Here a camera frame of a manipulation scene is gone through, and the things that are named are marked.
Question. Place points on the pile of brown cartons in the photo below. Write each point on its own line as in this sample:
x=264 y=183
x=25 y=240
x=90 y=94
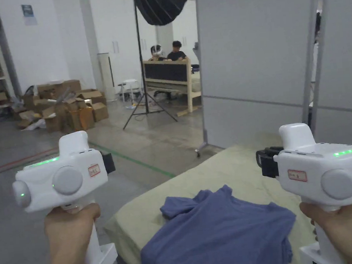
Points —
x=69 y=110

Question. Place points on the person's left hand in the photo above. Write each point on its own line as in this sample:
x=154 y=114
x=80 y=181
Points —
x=67 y=230

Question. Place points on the black softbox lamp on tripod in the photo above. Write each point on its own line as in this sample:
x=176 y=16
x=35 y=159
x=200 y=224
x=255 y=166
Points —
x=160 y=4

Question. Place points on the bed with pale green sheet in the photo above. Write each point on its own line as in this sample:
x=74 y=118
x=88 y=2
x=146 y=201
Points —
x=228 y=170

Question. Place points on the person's right hand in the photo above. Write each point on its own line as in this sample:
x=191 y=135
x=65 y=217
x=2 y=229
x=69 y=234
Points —
x=347 y=224

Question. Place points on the blue shirt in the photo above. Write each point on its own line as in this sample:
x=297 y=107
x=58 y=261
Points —
x=215 y=230

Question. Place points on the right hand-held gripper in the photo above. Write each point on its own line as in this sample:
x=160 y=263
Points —
x=308 y=163

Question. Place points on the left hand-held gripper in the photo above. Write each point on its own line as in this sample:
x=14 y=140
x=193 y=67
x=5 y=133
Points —
x=72 y=175

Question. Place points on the wooden bed frame black panel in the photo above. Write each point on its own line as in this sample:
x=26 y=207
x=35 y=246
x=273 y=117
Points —
x=166 y=72

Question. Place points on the blue and white wall poster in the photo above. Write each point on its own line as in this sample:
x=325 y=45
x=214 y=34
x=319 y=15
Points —
x=29 y=14

